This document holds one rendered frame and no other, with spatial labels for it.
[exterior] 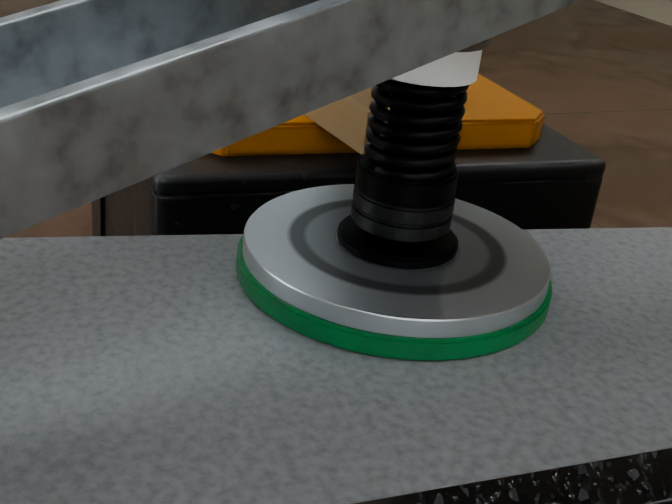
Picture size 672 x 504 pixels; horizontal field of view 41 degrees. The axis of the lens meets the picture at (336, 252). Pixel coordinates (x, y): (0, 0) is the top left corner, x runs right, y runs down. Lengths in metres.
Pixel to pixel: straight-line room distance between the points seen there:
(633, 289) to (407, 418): 0.26
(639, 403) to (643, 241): 0.25
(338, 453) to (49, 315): 0.21
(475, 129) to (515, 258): 0.55
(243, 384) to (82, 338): 0.10
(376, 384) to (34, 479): 0.19
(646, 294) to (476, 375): 0.19
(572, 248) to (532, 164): 0.45
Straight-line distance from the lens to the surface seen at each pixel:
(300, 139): 1.07
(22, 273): 0.62
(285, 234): 0.61
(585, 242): 0.75
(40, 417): 0.48
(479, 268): 0.60
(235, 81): 0.42
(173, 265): 0.62
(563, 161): 1.20
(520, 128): 1.20
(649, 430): 0.54
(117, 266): 0.62
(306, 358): 0.53
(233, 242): 0.66
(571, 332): 0.61
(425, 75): 0.55
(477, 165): 1.13
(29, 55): 0.49
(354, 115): 0.99
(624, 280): 0.70
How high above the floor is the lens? 1.11
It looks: 26 degrees down
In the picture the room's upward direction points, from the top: 7 degrees clockwise
